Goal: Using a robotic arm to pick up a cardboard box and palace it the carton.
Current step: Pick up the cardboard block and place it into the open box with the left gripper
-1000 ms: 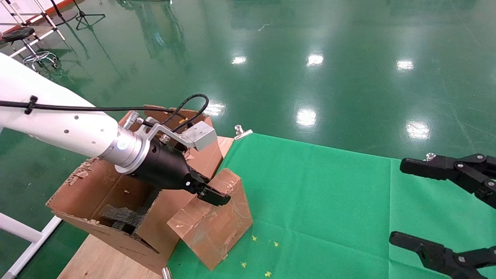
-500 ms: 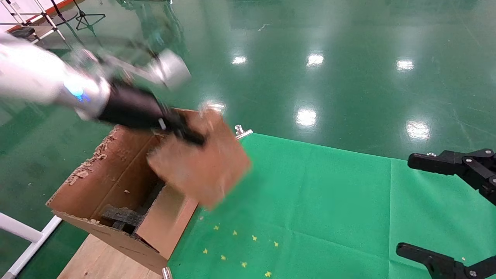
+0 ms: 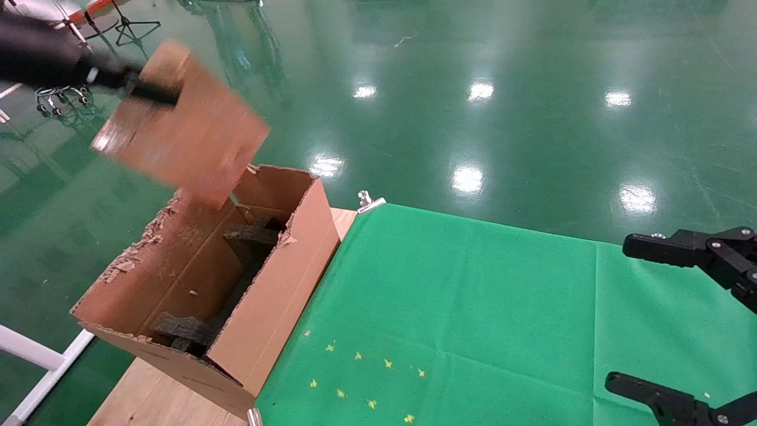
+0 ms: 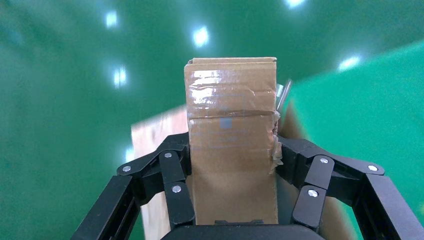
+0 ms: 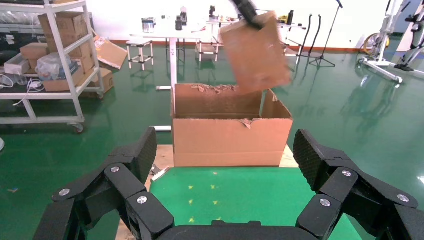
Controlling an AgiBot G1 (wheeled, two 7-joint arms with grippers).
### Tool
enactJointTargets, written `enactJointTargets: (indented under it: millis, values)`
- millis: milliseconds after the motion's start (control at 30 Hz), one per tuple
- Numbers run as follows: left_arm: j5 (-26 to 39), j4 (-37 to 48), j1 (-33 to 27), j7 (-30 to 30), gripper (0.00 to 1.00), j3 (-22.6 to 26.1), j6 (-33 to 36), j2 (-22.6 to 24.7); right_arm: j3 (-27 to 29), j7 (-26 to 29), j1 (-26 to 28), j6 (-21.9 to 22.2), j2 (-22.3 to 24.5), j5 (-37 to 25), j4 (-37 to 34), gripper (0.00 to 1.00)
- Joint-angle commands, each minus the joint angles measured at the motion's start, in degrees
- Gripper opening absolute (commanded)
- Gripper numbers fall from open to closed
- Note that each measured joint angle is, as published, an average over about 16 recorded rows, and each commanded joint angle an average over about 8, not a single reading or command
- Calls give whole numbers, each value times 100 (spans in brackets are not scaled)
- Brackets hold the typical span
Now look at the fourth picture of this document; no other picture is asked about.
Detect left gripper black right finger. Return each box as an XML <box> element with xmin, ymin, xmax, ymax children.
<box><xmin>276</xmin><ymin>135</ymin><xmax>424</xmax><ymax>240</ymax></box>

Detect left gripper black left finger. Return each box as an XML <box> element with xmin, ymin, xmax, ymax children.
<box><xmin>70</xmin><ymin>132</ymin><xmax>196</xmax><ymax>240</ymax></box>

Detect small taped cardboard box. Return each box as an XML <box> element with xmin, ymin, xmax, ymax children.
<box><xmin>183</xmin><ymin>56</ymin><xmax>283</xmax><ymax>226</ymax></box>

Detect green table cloth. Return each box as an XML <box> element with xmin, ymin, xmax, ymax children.
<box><xmin>281</xmin><ymin>39</ymin><xmax>424</xmax><ymax>240</ymax></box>

